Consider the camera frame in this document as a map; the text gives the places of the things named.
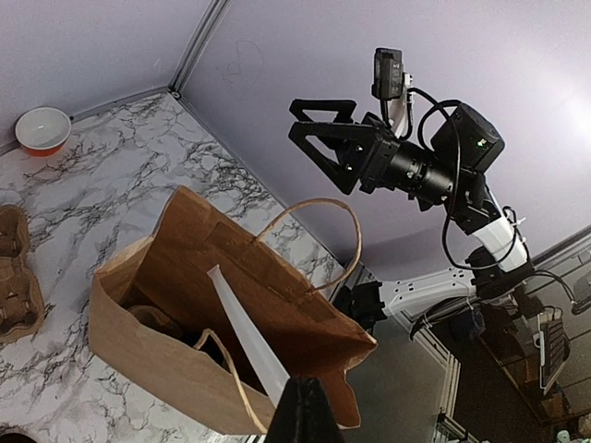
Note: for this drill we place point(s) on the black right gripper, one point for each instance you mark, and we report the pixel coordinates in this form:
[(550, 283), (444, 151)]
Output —
[(451, 172)]

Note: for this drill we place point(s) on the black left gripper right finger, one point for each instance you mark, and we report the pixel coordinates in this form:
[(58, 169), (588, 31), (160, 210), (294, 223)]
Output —
[(319, 423)]

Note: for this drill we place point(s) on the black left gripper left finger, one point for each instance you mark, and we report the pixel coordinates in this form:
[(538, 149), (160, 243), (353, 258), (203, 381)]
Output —
[(286, 424)]

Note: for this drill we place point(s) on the brown paper takeout bag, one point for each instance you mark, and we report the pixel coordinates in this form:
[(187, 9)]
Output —
[(210, 320)]

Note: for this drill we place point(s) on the brown cardboard cup carrier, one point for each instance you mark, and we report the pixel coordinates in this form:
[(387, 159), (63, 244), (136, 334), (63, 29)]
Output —
[(22, 305)]

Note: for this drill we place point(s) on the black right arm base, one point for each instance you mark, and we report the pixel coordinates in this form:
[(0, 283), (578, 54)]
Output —
[(362, 303)]

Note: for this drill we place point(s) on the orange white bowl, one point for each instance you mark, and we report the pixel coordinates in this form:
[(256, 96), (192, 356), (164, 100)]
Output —
[(43, 131)]

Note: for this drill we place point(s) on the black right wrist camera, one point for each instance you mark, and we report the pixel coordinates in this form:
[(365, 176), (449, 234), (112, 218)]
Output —
[(388, 77)]

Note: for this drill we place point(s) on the right side aluminium rail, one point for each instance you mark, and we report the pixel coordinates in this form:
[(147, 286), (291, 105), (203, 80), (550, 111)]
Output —
[(353, 270)]

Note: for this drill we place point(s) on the right rear aluminium post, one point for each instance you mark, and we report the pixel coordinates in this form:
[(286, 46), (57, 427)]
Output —
[(213, 15)]

